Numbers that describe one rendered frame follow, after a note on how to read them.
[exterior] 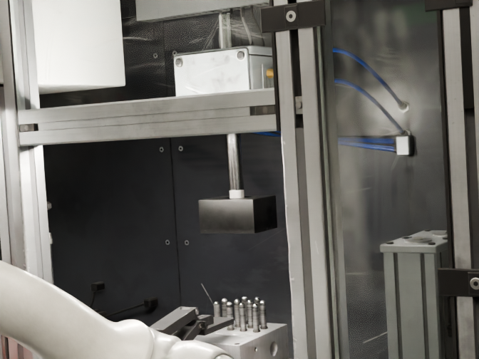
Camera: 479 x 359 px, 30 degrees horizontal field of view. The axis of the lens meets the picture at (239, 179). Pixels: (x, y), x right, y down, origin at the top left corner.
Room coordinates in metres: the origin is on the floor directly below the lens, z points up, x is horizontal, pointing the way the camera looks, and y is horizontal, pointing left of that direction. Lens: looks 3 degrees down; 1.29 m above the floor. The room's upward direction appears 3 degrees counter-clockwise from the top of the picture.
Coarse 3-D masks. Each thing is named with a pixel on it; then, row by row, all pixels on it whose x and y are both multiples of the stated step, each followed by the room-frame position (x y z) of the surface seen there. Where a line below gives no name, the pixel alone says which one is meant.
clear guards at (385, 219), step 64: (64, 0) 1.06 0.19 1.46; (128, 0) 1.02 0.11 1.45; (192, 0) 0.97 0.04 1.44; (256, 0) 0.93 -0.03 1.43; (384, 0) 0.86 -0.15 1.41; (64, 64) 1.07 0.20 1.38; (128, 64) 1.02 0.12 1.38; (192, 64) 0.97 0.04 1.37; (256, 64) 0.93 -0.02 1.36; (320, 64) 0.89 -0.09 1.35; (384, 64) 0.86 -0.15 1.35; (64, 128) 1.07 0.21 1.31; (128, 128) 1.02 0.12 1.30; (192, 128) 0.98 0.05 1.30; (256, 128) 0.93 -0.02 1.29; (320, 128) 0.90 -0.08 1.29; (384, 128) 0.86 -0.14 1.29; (384, 192) 0.86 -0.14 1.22; (448, 192) 0.83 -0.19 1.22; (0, 256) 1.14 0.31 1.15; (384, 256) 0.86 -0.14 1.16; (448, 256) 0.83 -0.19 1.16; (384, 320) 0.87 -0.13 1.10; (448, 320) 0.83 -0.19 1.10
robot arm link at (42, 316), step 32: (0, 288) 0.70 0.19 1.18; (32, 288) 0.71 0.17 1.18; (0, 320) 0.70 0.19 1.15; (32, 320) 0.70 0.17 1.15; (64, 320) 0.71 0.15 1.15; (96, 320) 0.73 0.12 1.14; (128, 320) 0.78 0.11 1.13; (32, 352) 0.72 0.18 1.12; (64, 352) 0.71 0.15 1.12; (96, 352) 0.72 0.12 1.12; (128, 352) 0.73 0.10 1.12; (160, 352) 0.74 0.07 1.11; (192, 352) 0.74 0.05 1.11; (224, 352) 0.75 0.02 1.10
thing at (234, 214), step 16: (240, 144) 1.19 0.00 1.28; (240, 160) 1.19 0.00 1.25; (240, 176) 1.19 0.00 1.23; (240, 192) 1.19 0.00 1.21; (208, 208) 1.18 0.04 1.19; (224, 208) 1.17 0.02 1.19; (240, 208) 1.16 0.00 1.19; (256, 208) 1.15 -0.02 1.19; (272, 208) 1.19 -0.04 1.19; (208, 224) 1.18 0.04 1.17; (224, 224) 1.17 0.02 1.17; (240, 224) 1.16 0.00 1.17; (256, 224) 1.15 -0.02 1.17; (272, 224) 1.19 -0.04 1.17
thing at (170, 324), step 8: (176, 312) 1.07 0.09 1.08; (184, 312) 1.07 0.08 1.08; (192, 312) 1.07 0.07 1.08; (160, 320) 1.05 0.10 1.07; (168, 320) 1.05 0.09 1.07; (176, 320) 1.04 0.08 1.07; (184, 320) 1.05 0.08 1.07; (152, 328) 1.03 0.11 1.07; (160, 328) 1.02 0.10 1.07; (168, 328) 1.03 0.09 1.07; (176, 328) 1.04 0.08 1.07
